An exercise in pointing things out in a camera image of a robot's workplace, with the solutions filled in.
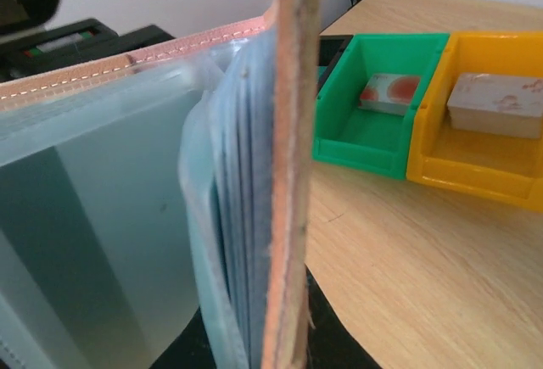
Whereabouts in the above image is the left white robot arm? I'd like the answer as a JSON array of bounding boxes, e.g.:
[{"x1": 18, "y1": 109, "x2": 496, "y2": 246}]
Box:
[{"x1": 1, "y1": 0, "x2": 173, "y2": 82}]

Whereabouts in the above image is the red patterned card stack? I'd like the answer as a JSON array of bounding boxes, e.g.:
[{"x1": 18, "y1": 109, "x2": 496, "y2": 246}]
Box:
[{"x1": 358, "y1": 73, "x2": 421, "y2": 116}]

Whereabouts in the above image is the beige card stack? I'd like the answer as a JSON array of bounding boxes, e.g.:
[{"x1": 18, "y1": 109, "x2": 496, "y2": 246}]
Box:
[{"x1": 447, "y1": 73, "x2": 542, "y2": 139}]

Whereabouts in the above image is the green bin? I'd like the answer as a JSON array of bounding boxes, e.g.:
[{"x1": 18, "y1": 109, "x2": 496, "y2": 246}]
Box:
[{"x1": 313, "y1": 33, "x2": 449, "y2": 179}]

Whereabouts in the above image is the black bin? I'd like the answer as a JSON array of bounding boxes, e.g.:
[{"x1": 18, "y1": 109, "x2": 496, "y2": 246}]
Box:
[{"x1": 317, "y1": 35, "x2": 353, "y2": 91}]

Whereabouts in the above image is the left yellow bin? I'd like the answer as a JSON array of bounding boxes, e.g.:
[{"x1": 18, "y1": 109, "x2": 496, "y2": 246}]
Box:
[{"x1": 405, "y1": 29, "x2": 543, "y2": 211}]

